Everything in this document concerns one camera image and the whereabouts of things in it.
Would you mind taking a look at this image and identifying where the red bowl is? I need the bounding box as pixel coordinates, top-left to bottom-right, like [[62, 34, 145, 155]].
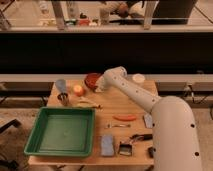
[[84, 73, 101, 90]]

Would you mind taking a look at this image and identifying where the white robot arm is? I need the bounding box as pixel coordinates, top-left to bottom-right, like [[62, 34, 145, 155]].
[[95, 66, 203, 171]]

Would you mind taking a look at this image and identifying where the green plastic tray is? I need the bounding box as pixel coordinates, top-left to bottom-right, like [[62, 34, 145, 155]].
[[24, 107, 95, 158]]

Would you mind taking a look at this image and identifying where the orange peach fruit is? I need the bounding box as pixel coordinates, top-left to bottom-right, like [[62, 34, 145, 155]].
[[73, 85, 84, 97]]

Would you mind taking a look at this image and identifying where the yellow banana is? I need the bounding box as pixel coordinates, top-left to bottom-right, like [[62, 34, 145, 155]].
[[77, 98, 102, 109]]

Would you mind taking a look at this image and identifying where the orange carrot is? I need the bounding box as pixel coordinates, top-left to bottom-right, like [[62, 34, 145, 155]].
[[113, 115, 137, 121]]

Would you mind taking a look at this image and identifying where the small metal cup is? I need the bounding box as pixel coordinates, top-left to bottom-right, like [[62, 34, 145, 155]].
[[57, 93, 69, 106]]

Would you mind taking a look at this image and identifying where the blue plastic cup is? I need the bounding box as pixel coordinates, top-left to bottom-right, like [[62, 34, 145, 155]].
[[55, 79, 67, 93]]

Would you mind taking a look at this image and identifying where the silver fork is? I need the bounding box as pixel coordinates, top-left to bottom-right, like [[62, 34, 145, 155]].
[[105, 124, 131, 129]]

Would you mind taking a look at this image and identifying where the white lidded cup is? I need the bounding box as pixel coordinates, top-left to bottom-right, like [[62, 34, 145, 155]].
[[132, 73, 145, 87]]

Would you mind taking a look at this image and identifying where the wooden table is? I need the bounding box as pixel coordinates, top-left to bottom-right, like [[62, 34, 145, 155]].
[[28, 87, 153, 166]]

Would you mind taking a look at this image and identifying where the small metal box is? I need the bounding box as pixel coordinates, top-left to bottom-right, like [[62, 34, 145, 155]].
[[118, 143, 132, 156]]

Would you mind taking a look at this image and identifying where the black rectangular case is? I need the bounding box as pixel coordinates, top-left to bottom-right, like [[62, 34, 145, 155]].
[[148, 147, 154, 158]]

